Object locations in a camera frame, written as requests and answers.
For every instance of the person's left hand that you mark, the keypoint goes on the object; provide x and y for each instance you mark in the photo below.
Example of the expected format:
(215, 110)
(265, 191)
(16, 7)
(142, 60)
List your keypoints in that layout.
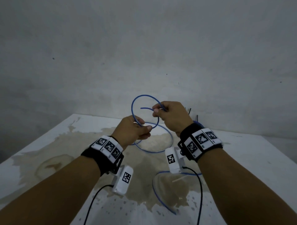
(128, 131)

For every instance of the person's right forearm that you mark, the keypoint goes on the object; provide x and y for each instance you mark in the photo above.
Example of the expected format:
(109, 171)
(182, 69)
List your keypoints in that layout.
(239, 192)

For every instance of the person's left forearm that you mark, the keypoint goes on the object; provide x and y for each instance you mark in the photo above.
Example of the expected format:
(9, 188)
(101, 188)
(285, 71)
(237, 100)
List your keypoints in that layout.
(53, 194)

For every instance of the person's right thumb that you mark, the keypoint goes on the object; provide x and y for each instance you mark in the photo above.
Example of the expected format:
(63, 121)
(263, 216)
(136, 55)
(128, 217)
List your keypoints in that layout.
(157, 112)

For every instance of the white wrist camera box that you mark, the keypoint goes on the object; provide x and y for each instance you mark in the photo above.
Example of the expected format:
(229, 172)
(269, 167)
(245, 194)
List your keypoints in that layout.
(174, 161)
(123, 179)

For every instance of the person's left thumb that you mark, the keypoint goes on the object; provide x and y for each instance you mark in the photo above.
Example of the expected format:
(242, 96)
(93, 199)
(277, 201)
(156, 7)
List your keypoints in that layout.
(145, 128)

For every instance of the black wristband with marker tags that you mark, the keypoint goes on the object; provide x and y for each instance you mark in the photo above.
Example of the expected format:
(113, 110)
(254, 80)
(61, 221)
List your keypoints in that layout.
(199, 141)
(105, 153)

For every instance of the person's right hand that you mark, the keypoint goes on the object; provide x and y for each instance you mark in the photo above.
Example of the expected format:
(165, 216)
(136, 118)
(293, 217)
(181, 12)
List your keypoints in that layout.
(176, 117)

